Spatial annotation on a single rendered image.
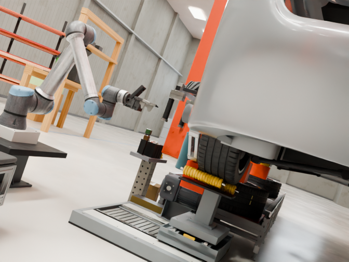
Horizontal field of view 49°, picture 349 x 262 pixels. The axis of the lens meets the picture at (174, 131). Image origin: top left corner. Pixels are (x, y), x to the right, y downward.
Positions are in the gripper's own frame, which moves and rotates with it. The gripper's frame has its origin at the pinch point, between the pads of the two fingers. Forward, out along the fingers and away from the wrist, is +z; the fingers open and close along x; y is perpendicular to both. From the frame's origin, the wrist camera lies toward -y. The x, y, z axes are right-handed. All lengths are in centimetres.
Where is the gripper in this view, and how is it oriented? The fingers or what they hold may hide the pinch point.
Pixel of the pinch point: (155, 104)
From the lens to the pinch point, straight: 238.9
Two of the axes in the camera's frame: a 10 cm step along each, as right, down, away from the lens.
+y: -3.3, 9.4, 0.0
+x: -3.1, -1.1, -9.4
